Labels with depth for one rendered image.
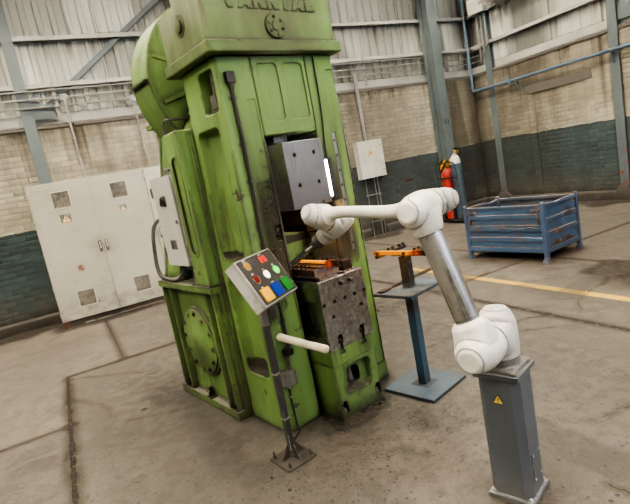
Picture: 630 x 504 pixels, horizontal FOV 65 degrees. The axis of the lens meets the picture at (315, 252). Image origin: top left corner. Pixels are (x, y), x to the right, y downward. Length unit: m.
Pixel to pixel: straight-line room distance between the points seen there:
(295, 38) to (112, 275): 5.50
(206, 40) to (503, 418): 2.37
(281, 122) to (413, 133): 8.16
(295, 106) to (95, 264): 5.34
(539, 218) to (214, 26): 4.52
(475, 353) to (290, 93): 1.98
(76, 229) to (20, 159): 1.41
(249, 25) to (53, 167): 5.93
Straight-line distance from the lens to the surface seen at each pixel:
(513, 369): 2.26
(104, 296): 8.03
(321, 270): 3.05
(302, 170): 2.98
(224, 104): 2.94
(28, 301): 8.68
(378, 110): 10.68
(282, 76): 3.21
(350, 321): 3.16
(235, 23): 3.09
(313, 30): 3.42
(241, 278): 2.50
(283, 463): 3.02
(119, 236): 7.97
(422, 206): 1.94
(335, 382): 3.18
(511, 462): 2.46
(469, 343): 2.00
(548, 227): 6.45
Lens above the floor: 1.58
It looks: 9 degrees down
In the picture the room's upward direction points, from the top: 11 degrees counter-clockwise
